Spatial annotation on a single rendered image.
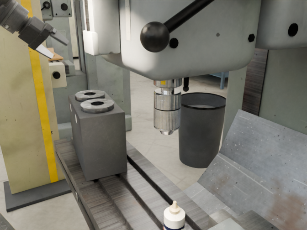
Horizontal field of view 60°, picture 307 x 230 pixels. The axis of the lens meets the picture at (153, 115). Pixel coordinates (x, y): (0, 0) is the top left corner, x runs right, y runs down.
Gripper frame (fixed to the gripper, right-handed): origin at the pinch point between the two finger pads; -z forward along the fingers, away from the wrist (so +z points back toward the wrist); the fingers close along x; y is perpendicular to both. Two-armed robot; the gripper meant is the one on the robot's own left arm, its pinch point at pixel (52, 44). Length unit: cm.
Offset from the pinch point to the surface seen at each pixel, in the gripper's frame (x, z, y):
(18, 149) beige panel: -137, -42, 10
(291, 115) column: 58, -45, -21
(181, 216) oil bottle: 42, -24, -51
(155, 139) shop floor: -128, -173, 83
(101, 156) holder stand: 15.7, -20.9, -35.0
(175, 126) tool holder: 48, -13, -39
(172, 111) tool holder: 49, -11, -38
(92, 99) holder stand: 15.0, -13.3, -20.1
